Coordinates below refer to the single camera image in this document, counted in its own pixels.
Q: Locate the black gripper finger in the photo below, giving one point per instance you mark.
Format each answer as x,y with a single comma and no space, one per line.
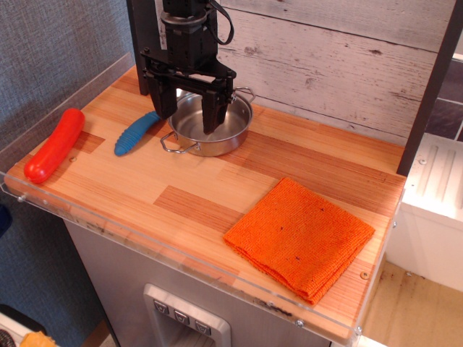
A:
214,106
164,96

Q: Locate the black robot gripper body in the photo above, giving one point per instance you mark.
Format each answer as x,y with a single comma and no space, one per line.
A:
190,60

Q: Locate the red plastic sausage toy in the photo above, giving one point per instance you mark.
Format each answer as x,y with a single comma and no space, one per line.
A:
56,148

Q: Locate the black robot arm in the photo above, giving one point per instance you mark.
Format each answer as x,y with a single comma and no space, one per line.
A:
191,12

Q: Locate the stainless steel pot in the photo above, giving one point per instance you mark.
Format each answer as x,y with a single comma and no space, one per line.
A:
199,131

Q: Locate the orange folded cloth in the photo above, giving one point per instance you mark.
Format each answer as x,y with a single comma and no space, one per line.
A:
300,239

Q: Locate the clear acrylic edge guard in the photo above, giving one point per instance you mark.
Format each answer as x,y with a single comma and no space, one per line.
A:
337,332

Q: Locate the grey toy fridge cabinet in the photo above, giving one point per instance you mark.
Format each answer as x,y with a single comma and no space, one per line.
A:
150,301

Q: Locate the white toy sink unit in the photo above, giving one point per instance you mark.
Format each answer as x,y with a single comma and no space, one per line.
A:
427,235

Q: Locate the yellow object bottom left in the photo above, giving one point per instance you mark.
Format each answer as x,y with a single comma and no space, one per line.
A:
37,339

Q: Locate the blue handled metal spoon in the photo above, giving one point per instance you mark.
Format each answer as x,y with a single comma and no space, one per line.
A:
134,133

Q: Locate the dark left shelf post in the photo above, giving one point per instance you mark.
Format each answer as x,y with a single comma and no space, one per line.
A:
143,22

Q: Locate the dark shelf post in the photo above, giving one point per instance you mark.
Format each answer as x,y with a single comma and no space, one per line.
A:
437,76
143,22

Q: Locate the dark right shelf post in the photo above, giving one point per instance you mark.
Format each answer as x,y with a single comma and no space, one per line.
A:
437,76

